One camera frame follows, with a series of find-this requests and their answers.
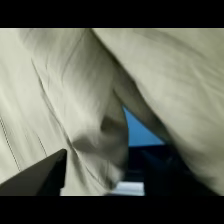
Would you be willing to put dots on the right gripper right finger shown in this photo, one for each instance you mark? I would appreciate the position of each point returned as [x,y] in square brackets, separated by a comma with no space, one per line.
[166,176]

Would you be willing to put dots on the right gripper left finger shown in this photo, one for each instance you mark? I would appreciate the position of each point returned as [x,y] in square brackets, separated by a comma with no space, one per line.
[40,176]

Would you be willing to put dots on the beige long-sleeved shirt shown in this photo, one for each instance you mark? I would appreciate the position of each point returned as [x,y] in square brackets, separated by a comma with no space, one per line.
[83,83]

